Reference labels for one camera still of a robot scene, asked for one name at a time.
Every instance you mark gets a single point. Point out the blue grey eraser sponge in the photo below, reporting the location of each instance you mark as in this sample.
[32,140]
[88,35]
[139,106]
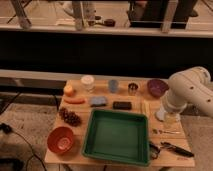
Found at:
[98,101]

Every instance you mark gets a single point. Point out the white plate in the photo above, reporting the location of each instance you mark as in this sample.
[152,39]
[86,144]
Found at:
[160,115]

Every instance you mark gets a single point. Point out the black scissors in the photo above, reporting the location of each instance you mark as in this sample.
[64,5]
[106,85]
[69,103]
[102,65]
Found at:
[154,151]

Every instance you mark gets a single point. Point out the green plastic tray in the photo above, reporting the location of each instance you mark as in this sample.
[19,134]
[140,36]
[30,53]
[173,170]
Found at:
[117,136]

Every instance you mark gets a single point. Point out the pale yellow banana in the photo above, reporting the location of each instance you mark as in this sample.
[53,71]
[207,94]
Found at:
[146,108]

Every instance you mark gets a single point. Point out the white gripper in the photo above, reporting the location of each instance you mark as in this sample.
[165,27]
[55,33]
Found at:
[170,116]

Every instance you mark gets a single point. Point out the blue cup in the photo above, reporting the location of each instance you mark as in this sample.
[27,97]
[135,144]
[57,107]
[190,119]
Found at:
[113,86]

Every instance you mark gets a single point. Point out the small metal fork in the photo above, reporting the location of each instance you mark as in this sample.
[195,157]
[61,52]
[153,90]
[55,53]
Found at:
[167,132]

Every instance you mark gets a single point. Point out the wooden table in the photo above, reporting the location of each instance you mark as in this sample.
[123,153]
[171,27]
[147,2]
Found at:
[75,156]

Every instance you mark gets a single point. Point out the bunch of dark grapes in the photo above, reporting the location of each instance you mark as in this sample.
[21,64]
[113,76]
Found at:
[69,117]

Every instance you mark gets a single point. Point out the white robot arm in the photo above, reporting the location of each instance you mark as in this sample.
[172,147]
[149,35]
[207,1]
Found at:
[187,86]

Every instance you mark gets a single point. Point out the black handled tool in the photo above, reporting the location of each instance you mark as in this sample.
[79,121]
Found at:
[176,149]

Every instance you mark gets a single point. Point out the orange carrot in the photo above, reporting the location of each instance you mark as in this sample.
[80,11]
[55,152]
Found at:
[74,100]

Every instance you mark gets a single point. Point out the yellow orange fruit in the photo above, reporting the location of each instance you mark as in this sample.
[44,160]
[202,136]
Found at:
[68,90]

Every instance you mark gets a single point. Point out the purple bowl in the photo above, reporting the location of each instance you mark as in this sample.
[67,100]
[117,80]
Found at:
[157,87]

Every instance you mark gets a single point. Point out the red bowl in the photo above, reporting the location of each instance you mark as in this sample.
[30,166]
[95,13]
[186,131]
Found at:
[60,140]

